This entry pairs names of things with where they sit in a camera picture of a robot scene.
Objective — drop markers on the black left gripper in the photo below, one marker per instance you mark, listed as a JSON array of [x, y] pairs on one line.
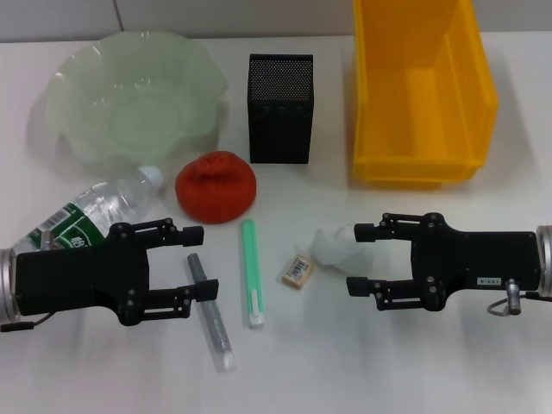
[[77, 280]]

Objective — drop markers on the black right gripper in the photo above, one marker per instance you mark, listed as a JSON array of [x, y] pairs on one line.
[[474, 259]]

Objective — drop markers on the white paper ball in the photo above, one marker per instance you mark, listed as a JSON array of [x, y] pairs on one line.
[[332, 250]]

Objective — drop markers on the green pen with white cap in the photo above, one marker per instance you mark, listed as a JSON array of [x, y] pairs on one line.
[[251, 267]]

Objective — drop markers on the red-orange knitted orange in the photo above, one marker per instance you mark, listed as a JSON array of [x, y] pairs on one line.
[[215, 190]]

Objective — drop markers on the clear green-label water bottle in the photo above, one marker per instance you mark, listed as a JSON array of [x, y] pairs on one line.
[[108, 202]]

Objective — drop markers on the grey marker pen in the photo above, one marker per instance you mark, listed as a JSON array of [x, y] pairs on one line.
[[215, 332]]

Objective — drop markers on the beige eraser with barcode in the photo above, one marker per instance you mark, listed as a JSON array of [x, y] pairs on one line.
[[297, 272]]

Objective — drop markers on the black mesh pen holder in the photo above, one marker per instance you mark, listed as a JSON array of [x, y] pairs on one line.
[[280, 108]]

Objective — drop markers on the pale green wavy glass plate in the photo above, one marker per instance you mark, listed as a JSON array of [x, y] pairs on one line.
[[129, 86]]

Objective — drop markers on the yellow plastic bin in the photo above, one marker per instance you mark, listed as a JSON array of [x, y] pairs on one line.
[[422, 108]]

